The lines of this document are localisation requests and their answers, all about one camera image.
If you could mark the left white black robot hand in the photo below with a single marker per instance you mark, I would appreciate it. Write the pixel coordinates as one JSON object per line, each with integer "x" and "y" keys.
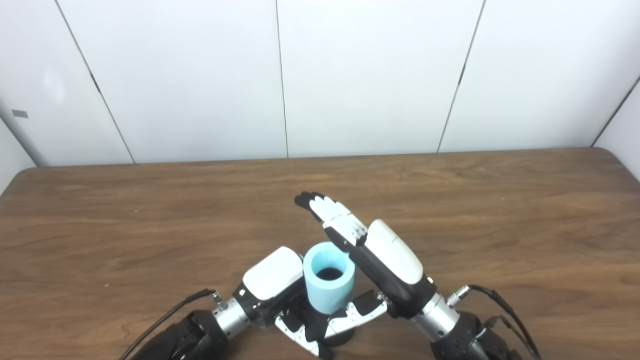
{"x": 272, "y": 275}

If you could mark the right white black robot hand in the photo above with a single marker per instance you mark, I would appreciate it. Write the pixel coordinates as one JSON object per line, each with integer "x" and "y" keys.
{"x": 395, "y": 265}

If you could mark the black funnel-shaped nozzle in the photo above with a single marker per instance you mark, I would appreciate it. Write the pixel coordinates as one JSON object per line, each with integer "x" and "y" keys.
{"x": 340, "y": 337}

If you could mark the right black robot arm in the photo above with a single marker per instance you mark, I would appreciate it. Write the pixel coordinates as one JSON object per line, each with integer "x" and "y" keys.
{"x": 455, "y": 335}

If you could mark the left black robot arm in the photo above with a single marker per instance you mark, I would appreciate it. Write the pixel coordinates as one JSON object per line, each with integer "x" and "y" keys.
{"x": 192, "y": 337}

